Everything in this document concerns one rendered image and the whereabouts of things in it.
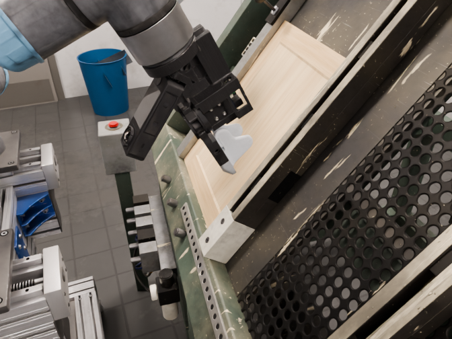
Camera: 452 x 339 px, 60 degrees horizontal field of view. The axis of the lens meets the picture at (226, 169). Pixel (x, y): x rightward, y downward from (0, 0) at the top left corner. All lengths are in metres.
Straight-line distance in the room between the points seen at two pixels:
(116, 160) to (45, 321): 0.78
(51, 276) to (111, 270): 1.35
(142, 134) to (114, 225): 2.05
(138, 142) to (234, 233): 0.51
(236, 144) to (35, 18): 0.28
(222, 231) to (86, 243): 1.60
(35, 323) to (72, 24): 0.68
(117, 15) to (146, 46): 0.04
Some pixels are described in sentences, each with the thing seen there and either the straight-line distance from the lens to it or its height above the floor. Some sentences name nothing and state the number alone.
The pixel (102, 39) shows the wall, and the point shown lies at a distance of 4.17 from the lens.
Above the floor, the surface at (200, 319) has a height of 0.84.
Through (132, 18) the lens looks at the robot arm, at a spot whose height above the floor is 1.55.
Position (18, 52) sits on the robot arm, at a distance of 0.46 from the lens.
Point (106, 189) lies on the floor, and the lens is 2.83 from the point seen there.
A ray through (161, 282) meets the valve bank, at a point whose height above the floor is 0.77.
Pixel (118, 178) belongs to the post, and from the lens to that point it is 1.66.
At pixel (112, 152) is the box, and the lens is 1.56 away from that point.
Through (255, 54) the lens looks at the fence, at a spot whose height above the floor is 1.24.
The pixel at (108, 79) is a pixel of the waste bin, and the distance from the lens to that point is 3.64.
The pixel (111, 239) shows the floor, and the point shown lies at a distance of 2.43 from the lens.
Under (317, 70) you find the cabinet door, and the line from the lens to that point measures 1.03.
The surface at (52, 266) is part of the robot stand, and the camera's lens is 0.94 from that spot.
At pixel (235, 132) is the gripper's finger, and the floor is 1.36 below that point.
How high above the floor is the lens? 1.64
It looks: 34 degrees down
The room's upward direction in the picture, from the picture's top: straight up
